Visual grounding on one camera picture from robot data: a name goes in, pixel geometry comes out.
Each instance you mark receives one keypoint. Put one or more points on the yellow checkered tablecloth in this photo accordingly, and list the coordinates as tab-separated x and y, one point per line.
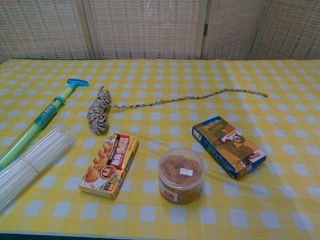
160	75

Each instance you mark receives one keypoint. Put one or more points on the green blue hand pump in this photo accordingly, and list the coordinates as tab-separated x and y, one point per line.
45	117

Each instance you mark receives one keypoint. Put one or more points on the clear jar of rubber bands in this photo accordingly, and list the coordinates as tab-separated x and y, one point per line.
180	185

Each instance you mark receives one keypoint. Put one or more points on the yellow curry box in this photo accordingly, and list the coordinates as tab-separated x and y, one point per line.
107	167

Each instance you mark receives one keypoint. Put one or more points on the blue orange box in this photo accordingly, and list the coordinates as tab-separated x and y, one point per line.
230	147

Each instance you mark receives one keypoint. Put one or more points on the woven folding screen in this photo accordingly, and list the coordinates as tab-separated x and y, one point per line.
150	25

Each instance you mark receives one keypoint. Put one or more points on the brass screen hinge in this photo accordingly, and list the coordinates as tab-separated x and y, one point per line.
206	28

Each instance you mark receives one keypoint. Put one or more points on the bundle of clear tubes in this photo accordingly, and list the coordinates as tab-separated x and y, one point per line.
30	160

